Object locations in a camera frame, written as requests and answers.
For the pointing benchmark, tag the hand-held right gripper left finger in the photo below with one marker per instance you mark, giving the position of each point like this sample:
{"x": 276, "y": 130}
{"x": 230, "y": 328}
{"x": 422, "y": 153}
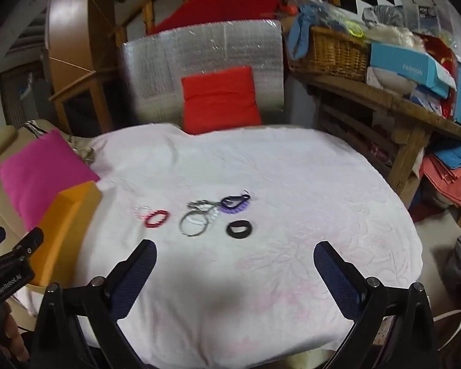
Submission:
{"x": 138, "y": 276}

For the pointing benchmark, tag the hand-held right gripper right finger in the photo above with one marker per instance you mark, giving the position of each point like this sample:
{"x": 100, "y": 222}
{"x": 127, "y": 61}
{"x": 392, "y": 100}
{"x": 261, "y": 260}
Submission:
{"x": 332, "y": 276}

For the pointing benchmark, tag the orange cardboard box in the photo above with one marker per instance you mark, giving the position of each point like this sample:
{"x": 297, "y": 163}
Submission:
{"x": 61, "y": 230}

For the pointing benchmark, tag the dark carabiner clip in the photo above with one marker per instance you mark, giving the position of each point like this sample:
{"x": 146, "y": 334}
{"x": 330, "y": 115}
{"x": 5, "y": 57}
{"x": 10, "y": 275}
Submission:
{"x": 227, "y": 201}

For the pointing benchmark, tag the person's left hand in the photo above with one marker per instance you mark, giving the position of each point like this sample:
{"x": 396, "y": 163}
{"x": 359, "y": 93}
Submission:
{"x": 13, "y": 332}

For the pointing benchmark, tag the beige fringe tassel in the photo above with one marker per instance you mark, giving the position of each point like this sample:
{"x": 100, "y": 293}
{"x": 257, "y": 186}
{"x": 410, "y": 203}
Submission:
{"x": 82, "y": 153}

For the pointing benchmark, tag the white textured blanket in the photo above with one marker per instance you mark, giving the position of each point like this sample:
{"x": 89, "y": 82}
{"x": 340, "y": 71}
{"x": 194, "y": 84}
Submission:
{"x": 253, "y": 169}

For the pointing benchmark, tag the stack of folded cloths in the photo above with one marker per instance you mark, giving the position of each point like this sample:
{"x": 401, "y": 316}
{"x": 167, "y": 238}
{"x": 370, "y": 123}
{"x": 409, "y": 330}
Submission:
{"x": 449, "y": 176}

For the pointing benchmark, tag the wooden bench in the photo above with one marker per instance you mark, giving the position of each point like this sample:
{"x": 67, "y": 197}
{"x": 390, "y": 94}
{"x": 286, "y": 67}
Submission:
{"x": 403, "y": 123}

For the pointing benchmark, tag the red cushion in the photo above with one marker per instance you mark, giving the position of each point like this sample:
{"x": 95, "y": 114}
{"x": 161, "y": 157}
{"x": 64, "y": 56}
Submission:
{"x": 219, "y": 100}

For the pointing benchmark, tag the silver foil insulation sheet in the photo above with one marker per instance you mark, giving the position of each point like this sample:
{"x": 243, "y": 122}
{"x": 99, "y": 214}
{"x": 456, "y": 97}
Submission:
{"x": 153, "y": 69}

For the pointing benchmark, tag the wicker basket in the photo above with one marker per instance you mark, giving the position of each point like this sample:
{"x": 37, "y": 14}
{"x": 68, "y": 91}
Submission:
{"x": 330, "y": 55}

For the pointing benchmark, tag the light blue shoe box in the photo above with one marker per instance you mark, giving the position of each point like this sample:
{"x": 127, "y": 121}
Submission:
{"x": 403, "y": 67}

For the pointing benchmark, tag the red and gold bag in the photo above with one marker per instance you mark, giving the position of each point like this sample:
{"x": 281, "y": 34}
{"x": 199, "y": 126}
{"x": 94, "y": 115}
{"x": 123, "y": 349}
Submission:
{"x": 443, "y": 69}

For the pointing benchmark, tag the blue cloth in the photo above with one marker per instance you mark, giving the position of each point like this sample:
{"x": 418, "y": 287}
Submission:
{"x": 303, "y": 32}

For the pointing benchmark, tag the wooden stair railing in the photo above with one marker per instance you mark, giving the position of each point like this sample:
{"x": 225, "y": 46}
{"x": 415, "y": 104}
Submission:
{"x": 150, "y": 11}

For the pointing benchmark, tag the red cloth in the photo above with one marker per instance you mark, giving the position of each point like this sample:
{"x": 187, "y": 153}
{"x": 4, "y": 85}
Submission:
{"x": 223, "y": 4}

